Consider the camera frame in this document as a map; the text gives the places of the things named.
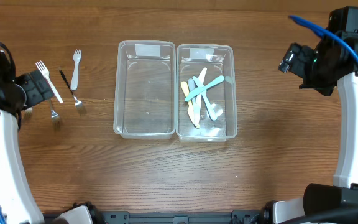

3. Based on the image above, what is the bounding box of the white plastic knife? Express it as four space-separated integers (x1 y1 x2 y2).
193 67 207 128

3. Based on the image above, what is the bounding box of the light blue plastic knife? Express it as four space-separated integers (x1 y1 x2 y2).
193 76 217 121

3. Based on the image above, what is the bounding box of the mint green plastic knife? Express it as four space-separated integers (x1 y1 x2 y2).
185 75 225 102

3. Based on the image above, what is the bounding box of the pale grey-blue plastic knife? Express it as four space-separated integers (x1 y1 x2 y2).
187 78 199 126

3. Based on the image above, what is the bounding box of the yellow plastic knife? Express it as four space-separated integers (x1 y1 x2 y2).
180 81 200 129

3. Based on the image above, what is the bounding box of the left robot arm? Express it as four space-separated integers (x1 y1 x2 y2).
0 42 54 223

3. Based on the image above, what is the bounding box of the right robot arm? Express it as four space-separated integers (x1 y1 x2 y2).
260 26 358 223

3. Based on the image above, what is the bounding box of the clear right plastic container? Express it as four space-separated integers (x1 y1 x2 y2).
175 44 237 142

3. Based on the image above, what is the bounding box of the clear plastic container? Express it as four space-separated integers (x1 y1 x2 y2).
113 40 176 139
175 44 237 142

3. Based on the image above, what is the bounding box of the clear left plastic container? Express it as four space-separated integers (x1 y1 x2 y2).
113 40 176 139

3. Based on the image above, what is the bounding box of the white flat plastic fork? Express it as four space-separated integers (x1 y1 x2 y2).
35 61 63 104

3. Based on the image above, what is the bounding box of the small metal fork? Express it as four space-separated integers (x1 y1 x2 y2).
22 107 33 121

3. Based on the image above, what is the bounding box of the large metal fork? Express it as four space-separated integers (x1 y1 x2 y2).
47 100 61 131

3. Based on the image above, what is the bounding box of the white rounded plastic fork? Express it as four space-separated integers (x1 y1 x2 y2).
70 49 82 91

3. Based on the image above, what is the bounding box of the black handled metal fork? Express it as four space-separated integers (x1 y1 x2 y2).
59 69 86 116

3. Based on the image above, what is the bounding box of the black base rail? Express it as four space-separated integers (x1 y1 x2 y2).
42 201 358 224

